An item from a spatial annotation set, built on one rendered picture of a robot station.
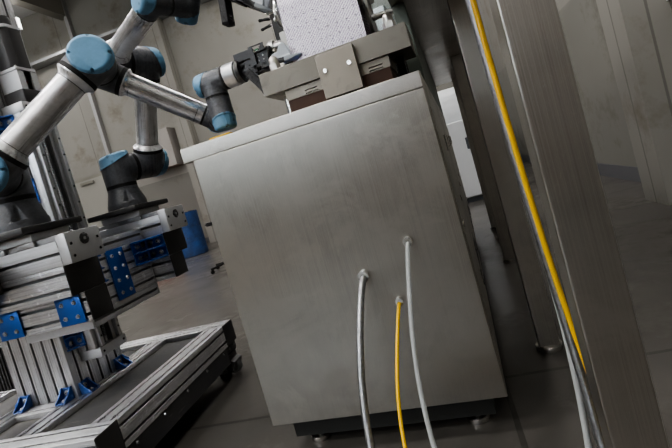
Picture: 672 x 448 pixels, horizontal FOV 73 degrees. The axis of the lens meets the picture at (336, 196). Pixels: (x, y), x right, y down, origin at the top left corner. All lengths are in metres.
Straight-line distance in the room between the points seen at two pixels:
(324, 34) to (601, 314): 1.07
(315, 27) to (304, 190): 0.53
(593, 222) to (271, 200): 0.80
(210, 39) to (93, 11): 2.83
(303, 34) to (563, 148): 1.01
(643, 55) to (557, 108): 2.67
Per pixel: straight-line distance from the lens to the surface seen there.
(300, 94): 1.22
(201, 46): 10.40
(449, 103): 5.24
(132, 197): 1.98
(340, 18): 1.42
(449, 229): 1.10
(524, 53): 0.58
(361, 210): 1.12
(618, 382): 0.67
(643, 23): 3.27
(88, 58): 1.50
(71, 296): 1.52
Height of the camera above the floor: 0.73
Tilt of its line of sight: 3 degrees down
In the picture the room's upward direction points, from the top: 16 degrees counter-clockwise
